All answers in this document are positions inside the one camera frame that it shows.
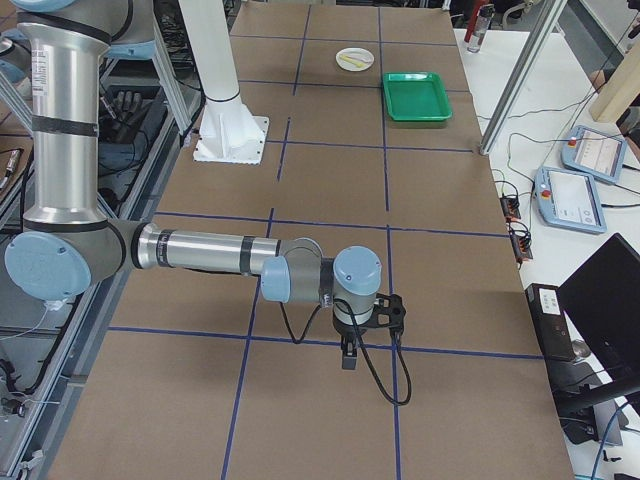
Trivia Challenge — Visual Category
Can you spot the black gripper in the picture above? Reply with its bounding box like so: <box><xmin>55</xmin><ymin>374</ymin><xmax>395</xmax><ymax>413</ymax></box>
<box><xmin>332</xmin><ymin>319</ymin><xmax>358</xmax><ymax>370</ymax></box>

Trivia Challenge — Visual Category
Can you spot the pink plastic spoon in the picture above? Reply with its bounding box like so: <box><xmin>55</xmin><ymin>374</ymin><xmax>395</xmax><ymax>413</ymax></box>
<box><xmin>345</xmin><ymin>54</ymin><xmax>371</xmax><ymax>64</ymax></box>

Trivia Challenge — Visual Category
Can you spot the white round plate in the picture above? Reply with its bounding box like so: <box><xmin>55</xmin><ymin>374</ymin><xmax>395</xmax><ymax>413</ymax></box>
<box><xmin>335</xmin><ymin>47</ymin><xmax>375</xmax><ymax>72</ymax></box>

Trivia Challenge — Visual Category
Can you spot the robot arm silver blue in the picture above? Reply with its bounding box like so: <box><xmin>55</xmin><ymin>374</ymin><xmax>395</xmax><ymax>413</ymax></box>
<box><xmin>5</xmin><ymin>1</ymin><xmax>382</xmax><ymax>369</ymax></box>

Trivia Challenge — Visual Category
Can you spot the near orange black hub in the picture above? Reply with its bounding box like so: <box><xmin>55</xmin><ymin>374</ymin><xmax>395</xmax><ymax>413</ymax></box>
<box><xmin>507</xmin><ymin>220</ymin><xmax>533</xmax><ymax>267</ymax></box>

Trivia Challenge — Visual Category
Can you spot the orange black hub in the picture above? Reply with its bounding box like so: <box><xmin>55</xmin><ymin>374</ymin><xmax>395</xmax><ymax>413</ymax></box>
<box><xmin>507</xmin><ymin>220</ymin><xmax>533</xmax><ymax>267</ymax></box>
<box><xmin>498</xmin><ymin>180</ymin><xmax>521</xmax><ymax>220</ymax></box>

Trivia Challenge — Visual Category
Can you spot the black mini computer box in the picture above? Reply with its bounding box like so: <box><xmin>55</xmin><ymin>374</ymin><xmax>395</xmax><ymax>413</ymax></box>
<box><xmin>525</xmin><ymin>283</ymin><xmax>575</xmax><ymax>362</ymax></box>

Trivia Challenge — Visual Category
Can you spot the far orange black hub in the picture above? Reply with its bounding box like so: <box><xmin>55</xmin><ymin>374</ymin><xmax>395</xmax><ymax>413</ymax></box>
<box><xmin>498</xmin><ymin>180</ymin><xmax>521</xmax><ymax>220</ymax></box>

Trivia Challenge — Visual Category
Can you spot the green plastic tray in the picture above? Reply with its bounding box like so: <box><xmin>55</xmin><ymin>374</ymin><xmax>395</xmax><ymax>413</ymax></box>
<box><xmin>382</xmin><ymin>72</ymin><xmax>452</xmax><ymax>122</ymax></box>

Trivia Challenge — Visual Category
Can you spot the near teach pendant tablet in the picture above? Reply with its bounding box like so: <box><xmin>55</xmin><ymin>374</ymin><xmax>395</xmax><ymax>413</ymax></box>
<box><xmin>534</xmin><ymin>166</ymin><xmax>607</xmax><ymax>234</ymax></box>

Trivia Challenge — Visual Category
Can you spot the teach pendant tablet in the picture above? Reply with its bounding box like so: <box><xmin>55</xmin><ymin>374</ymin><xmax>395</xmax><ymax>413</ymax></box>
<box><xmin>534</xmin><ymin>166</ymin><xmax>607</xmax><ymax>234</ymax></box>
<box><xmin>561</xmin><ymin>125</ymin><xmax>627</xmax><ymax>184</ymax></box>

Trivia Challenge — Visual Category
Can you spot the far teach pendant tablet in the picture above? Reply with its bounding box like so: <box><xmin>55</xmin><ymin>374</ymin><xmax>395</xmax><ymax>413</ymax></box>
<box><xmin>561</xmin><ymin>125</ymin><xmax>627</xmax><ymax>184</ymax></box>

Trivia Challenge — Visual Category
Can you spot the wooden beam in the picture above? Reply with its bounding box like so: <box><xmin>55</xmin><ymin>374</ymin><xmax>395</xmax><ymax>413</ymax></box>
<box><xmin>589</xmin><ymin>42</ymin><xmax>640</xmax><ymax>122</ymax></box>

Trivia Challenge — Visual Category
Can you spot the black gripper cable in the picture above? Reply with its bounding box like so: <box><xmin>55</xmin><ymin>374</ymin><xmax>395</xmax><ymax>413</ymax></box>
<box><xmin>278</xmin><ymin>298</ymin><xmax>413</xmax><ymax>406</ymax></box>

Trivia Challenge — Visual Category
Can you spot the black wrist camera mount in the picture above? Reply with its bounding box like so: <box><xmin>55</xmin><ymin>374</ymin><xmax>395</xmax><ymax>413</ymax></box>
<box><xmin>361</xmin><ymin>293</ymin><xmax>406</xmax><ymax>338</ymax></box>

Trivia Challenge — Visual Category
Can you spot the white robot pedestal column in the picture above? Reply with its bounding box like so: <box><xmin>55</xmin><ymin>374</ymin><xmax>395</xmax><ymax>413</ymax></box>
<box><xmin>179</xmin><ymin>0</ymin><xmax>269</xmax><ymax>165</ymax></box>

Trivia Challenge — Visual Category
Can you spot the blue network cable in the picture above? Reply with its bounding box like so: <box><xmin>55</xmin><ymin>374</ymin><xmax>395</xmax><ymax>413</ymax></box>
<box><xmin>589</xmin><ymin>399</ymin><xmax>632</xmax><ymax>480</ymax></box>

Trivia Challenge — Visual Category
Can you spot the aluminium side frame rail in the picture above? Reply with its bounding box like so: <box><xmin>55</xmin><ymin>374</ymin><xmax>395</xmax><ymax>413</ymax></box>
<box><xmin>1</xmin><ymin>87</ymin><xmax>180</xmax><ymax>479</ymax></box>

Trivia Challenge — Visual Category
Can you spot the aluminium frame post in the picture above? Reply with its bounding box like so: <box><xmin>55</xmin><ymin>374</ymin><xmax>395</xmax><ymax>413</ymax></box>
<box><xmin>479</xmin><ymin>0</ymin><xmax>568</xmax><ymax>156</ymax></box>

